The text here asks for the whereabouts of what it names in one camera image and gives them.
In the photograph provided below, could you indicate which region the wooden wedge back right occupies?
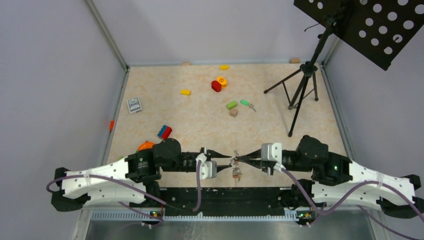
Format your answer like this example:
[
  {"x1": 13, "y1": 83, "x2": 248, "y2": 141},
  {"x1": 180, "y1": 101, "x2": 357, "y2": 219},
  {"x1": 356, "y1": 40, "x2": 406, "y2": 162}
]
[{"x1": 289, "y1": 58, "x2": 301, "y2": 64}]

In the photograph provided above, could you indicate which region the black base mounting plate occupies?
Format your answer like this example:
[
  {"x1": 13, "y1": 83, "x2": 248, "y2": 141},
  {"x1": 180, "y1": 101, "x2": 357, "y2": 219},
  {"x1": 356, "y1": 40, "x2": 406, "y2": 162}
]
[{"x1": 130, "y1": 186, "x2": 309, "y2": 217}]

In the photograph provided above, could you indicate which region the red cylinder block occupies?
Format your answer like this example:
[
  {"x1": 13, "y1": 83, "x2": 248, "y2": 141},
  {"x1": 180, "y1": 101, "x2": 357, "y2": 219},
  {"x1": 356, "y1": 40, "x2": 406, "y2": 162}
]
[{"x1": 211, "y1": 80, "x2": 222, "y2": 93}]

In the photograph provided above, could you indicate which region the yellow brick mid left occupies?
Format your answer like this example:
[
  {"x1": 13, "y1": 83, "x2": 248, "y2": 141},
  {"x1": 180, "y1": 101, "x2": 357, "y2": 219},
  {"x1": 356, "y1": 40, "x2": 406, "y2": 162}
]
[{"x1": 180, "y1": 89, "x2": 191, "y2": 96}]

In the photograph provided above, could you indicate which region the orange round block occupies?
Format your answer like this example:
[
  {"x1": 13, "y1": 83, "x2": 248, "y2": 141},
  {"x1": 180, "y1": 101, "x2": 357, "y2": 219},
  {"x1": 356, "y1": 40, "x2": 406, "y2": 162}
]
[{"x1": 216, "y1": 76, "x2": 228, "y2": 89}]

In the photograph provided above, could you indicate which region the yellow brick far back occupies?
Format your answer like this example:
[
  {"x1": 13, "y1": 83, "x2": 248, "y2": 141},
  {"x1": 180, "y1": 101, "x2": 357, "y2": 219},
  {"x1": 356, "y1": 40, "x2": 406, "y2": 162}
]
[{"x1": 219, "y1": 65, "x2": 230, "y2": 71}]

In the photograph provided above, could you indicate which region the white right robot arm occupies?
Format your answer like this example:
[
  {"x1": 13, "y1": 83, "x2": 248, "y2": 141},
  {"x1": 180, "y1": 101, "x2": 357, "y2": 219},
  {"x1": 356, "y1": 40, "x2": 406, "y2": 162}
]
[{"x1": 235, "y1": 135, "x2": 424, "y2": 219}]

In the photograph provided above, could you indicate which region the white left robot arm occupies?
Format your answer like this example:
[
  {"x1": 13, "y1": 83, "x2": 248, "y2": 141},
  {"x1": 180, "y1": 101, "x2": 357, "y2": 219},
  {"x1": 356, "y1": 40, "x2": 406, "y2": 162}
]
[{"x1": 46, "y1": 138, "x2": 231, "y2": 212}]

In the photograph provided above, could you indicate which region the black perforated music stand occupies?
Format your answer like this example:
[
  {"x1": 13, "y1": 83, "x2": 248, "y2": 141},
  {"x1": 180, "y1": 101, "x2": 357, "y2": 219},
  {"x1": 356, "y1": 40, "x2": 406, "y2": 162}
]
[{"x1": 264, "y1": 0, "x2": 424, "y2": 137}]

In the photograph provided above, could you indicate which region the red blue brick stack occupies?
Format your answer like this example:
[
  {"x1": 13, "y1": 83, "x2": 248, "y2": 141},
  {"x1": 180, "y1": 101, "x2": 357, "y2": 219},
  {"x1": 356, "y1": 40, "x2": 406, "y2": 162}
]
[{"x1": 157, "y1": 125, "x2": 173, "y2": 140}]

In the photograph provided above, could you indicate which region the small orange wall clip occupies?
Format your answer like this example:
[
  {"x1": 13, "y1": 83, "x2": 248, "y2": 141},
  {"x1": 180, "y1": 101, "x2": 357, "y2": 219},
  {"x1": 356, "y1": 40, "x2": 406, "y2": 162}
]
[{"x1": 109, "y1": 120, "x2": 115, "y2": 132}]

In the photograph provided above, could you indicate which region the green tagged key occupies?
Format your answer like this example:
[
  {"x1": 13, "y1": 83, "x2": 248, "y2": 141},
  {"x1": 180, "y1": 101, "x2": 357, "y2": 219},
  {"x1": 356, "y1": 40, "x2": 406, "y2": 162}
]
[{"x1": 240, "y1": 100, "x2": 257, "y2": 113}]

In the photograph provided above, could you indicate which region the playing card deck box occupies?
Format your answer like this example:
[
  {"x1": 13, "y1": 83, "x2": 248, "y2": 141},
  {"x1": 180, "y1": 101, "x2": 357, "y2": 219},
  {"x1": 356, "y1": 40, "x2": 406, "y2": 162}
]
[{"x1": 126, "y1": 96, "x2": 143, "y2": 114}]

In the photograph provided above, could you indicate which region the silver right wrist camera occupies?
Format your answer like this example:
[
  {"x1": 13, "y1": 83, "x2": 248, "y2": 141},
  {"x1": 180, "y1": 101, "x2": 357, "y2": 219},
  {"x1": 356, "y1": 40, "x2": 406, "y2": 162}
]
[{"x1": 260, "y1": 142, "x2": 283, "y2": 164}]

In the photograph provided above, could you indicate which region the orange arch block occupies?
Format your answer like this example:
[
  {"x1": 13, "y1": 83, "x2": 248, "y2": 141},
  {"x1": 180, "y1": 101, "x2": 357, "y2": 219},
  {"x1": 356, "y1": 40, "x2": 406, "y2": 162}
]
[{"x1": 136, "y1": 141, "x2": 155, "y2": 152}]

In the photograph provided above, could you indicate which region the green brick block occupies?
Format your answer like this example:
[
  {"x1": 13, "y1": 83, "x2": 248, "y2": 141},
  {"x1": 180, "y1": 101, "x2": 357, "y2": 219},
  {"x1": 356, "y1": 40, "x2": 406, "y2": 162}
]
[{"x1": 226, "y1": 100, "x2": 238, "y2": 111}]

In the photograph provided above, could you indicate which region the small wooden cube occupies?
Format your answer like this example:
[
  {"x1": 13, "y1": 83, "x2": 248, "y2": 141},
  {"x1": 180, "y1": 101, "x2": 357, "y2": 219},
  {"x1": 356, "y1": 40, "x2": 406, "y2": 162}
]
[{"x1": 229, "y1": 108, "x2": 238, "y2": 118}]

